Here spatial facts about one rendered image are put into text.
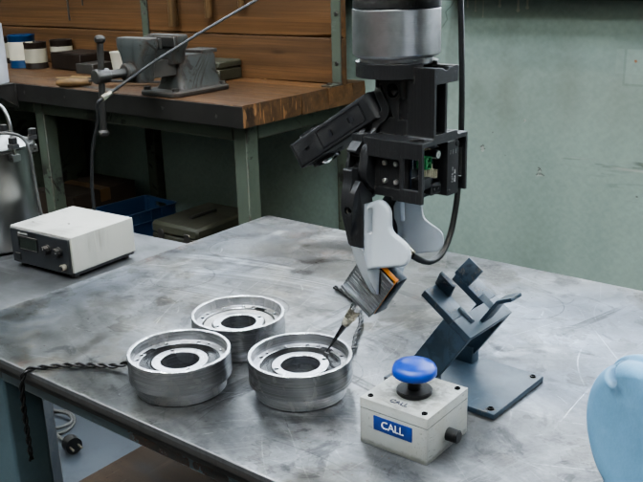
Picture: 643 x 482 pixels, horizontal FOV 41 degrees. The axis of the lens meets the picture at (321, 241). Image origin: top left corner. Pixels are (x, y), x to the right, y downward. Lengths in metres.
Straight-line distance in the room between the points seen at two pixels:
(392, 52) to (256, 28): 2.12
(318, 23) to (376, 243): 1.93
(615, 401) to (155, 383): 0.50
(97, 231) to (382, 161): 0.95
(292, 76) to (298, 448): 2.05
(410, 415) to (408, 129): 0.24
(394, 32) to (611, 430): 0.37
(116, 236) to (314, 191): 1.36
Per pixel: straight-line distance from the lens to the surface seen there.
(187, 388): 0.86
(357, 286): 0.82
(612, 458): 0.50
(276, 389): 0.83
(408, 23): 0.72
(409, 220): 0.80
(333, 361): 0.88
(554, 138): 2.43
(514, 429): 0.83
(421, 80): 0.72
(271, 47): 2.79
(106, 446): 2.00
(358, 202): 0.75
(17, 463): 1.16
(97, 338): 1.05
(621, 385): 0.47
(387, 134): 0.75
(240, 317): 1.00
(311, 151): 0.80
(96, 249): 1.63
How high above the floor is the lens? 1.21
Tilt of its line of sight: 18 degrees down
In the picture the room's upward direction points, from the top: 2 degrees counter-clockwise
